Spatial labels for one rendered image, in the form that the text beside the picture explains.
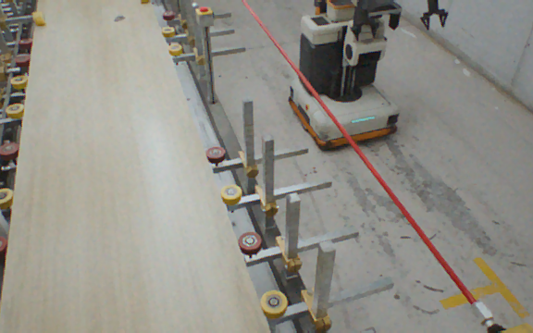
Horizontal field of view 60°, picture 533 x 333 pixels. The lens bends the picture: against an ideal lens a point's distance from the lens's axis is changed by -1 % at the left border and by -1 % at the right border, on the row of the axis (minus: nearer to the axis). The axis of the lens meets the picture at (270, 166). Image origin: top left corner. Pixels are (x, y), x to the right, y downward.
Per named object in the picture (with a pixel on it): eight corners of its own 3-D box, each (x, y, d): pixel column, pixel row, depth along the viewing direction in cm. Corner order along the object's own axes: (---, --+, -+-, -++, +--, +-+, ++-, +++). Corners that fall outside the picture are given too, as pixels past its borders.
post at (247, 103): (253, 185, 208) (250, 93, 177) (255, 191, 206) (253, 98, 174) (245, 187, 207) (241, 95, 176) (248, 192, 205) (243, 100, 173)
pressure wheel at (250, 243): (248, 273, 159) (247, 252, 151) (234, 259, 164) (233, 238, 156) (266, 262, 163) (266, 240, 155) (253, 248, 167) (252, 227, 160)
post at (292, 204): (291, 281, 176) (296, 191, 145) (295, 289, 173) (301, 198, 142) (283, 284, 175) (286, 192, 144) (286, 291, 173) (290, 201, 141)
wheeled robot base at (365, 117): (286, 104, 377) (287, 77, 361) (356, 91, 393) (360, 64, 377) (319, 153, 329) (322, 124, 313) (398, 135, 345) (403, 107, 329)
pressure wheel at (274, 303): (275, 338, 141) (276, 317, 133) (255, 322, 145) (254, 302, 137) (291, 319, 146) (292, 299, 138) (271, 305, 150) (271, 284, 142)
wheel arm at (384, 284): (387, 282, 157) (390, 275, 154) (392, 289, 154) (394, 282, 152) (266, 319, 146) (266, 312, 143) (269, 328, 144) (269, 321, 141)
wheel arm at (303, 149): (305, 150, 210) (305, 142, 208) (308, 154, 208) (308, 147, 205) (212, 170, 200) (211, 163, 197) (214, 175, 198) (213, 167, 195)
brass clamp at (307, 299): (316, 294, 153) (316, 286, 150) (332, 330, 144) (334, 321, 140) (298, 300, 152) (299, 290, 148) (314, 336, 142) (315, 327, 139)
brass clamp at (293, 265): (290, 242, 172) (290, 233, 169) (303, 270, 162) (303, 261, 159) (274, 246, 171) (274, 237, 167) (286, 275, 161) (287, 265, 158)
